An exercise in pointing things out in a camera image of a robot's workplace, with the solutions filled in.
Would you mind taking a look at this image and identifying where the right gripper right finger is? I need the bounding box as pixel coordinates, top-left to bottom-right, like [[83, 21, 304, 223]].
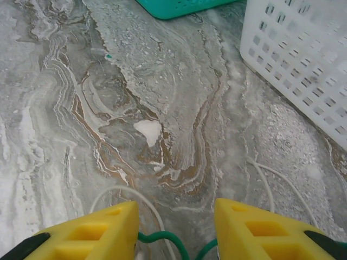
[[213, 198, 347, 260]]

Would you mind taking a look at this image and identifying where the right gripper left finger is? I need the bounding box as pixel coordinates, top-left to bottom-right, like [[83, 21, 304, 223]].
[[0, 200, 139, 260]]

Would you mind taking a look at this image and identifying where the cream cable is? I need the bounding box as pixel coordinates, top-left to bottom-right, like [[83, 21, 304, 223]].
[[246, 156, 320, 229]]

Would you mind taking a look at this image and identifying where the white cable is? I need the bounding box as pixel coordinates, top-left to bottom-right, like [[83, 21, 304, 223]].
[[90, 185, 178, 260]]

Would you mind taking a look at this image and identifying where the green cable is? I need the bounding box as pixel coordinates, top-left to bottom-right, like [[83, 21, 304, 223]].
[[137, 230, 219, 260]]

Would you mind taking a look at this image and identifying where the white perforated plastic basket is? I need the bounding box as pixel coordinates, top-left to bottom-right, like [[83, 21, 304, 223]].
[[239, 0, 347, 151]]

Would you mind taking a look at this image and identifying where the teal perforated plastic basket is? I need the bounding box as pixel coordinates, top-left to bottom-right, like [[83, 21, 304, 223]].
[[135, 0, 240, 21]]

